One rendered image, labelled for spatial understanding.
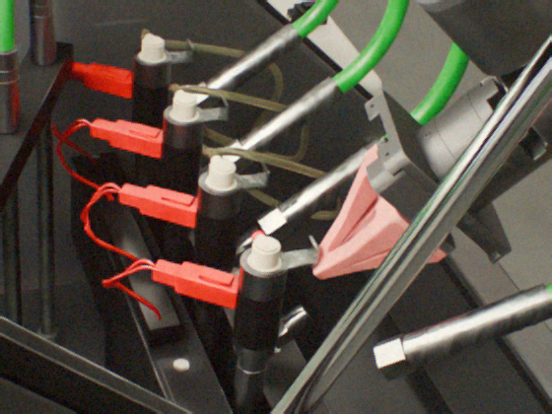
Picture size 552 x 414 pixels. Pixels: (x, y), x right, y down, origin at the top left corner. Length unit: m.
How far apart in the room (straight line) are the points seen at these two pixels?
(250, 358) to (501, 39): 0.25
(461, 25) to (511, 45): 0.03
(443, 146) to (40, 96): 0.30
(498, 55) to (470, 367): 0.40
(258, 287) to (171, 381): 0.12
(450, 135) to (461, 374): 0.36
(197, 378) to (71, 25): 0.30
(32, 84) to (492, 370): 0.40
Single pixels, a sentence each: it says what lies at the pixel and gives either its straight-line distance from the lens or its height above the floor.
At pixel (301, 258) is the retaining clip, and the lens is 0.70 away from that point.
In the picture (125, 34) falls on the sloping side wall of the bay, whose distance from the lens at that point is 0.94.
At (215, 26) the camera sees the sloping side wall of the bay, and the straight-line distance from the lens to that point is 0.96.
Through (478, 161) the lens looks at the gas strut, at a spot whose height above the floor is 1.39.
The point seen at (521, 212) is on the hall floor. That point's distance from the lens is 2.71.
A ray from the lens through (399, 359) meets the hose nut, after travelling 0.62.
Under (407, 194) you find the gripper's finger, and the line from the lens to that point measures 0.63.
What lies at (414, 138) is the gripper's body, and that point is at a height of 1.18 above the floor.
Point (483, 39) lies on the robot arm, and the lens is 0.61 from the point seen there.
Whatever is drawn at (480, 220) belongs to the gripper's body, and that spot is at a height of 1.14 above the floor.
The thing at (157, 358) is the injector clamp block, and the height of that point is 0.98.
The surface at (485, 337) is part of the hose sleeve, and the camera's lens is 0.61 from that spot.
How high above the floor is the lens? 1.53
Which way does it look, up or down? 36 degrees down
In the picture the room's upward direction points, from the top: 7 degrees clockwise
